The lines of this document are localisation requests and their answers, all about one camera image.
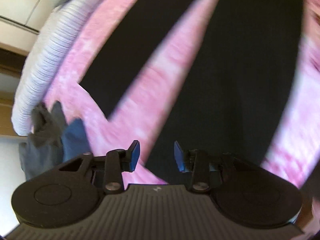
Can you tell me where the black garment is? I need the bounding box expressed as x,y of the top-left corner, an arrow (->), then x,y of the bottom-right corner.
80,0 -> 303,184

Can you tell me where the blue denim garment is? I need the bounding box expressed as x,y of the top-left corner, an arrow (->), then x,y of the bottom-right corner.
61,119 -> 91,162

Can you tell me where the dark grey garment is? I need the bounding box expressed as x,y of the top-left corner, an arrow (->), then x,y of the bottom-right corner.
19,101 -> 67,180

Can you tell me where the pink rose bedsheet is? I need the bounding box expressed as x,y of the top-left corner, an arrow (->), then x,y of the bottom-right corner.
44,0 -> 319,186

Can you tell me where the striped lavender folded quilt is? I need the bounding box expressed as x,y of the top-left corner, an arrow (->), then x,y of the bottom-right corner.
11,0 -> 101,136

